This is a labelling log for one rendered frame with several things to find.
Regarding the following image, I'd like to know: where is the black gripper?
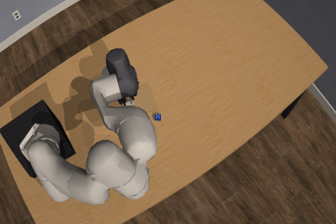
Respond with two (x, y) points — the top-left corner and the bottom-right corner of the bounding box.
(117, 92), (137, 106)

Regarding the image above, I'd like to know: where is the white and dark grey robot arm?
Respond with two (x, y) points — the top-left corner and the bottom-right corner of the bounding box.
(20, 48), (157, 205)

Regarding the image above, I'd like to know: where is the blue die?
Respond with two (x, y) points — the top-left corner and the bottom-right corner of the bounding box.
(155, 114), (161, 121)

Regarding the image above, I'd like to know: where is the tan square mat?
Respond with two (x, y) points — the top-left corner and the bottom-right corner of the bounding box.
(134, 83), (158, 112)

